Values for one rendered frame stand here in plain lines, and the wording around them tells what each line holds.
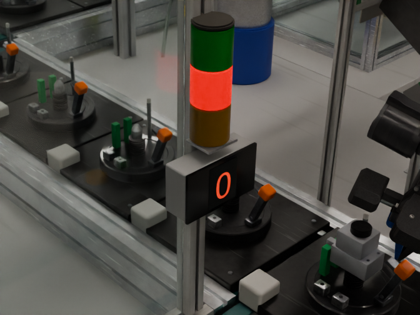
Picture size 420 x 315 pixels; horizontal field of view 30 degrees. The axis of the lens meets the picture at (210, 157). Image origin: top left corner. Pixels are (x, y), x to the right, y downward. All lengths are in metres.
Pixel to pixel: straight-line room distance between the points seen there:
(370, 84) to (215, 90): 1.19
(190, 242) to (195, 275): 0.07
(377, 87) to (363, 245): 1.00
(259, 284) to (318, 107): 0.85
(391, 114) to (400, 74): 1.19
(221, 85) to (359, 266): 0.36
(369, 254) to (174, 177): 0.33
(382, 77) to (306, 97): 0.24
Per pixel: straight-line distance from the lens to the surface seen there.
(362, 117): 1.91
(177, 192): 0.96
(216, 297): 1.19
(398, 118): 0.96
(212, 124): 0.93
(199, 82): 0.91
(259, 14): 1.96
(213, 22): 0.89
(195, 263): 1.10
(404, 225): 0.96
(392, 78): 2.12
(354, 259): 1.13
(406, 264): 1.11
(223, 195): 1.00
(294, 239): 1.29
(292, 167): 1.68
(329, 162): 1.39
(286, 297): 1.18
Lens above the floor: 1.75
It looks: 31 degrees down
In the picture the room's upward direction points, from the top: 2 degrees clockwise
